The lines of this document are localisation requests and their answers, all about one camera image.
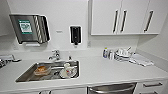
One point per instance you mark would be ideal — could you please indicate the white two-door sink cabinet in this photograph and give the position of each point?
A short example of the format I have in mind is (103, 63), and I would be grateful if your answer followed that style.
(63, 91)

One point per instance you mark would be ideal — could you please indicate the stainless steel sink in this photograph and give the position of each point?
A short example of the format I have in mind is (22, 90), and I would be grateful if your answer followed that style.
(26, 76)

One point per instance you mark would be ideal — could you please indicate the orange bowl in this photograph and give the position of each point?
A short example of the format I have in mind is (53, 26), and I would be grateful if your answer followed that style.
(42, 70)

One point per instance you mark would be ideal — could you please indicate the white cloth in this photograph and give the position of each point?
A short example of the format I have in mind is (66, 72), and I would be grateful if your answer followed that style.
(141, 60)

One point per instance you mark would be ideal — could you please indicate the small countertop soap pump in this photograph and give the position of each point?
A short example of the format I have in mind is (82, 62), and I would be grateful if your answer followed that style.
(70, 57)

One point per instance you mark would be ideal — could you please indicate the grey paper towel dispenser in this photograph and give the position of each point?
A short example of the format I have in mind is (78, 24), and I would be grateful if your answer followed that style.
(26, 28)

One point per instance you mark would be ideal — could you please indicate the small blue-capped bottle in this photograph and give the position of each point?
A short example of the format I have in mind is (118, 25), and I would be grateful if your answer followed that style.
(105, 53)

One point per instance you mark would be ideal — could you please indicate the black wall soap dispenser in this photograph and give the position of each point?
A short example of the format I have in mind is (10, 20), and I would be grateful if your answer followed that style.
(75, 35)

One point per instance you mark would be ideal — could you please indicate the stainless steel dishwasher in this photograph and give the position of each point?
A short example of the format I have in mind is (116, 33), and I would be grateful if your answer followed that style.
(111, 89)

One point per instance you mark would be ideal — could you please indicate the white drawer unit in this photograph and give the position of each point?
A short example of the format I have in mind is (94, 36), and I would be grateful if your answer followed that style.
(151, 88)

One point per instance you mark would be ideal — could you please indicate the chrome sink faucet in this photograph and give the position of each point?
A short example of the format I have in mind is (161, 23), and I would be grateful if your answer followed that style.
(55, 55)

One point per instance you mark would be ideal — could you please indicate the white three-door wall cabinet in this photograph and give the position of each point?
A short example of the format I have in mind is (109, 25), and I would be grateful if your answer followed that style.
(130, 16)

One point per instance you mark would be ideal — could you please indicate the white patterned bowl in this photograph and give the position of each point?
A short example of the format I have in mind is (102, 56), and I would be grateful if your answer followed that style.
(68, 71)

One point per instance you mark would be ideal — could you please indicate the small wall label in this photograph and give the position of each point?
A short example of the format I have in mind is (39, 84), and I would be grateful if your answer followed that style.
(58, 32)

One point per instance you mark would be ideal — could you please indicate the small white bottle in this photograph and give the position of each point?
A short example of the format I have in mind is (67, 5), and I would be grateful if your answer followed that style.
(111, 55)

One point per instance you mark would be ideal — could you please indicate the stack of white dishes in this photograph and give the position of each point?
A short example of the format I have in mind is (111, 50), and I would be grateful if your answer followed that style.
(122, 55)

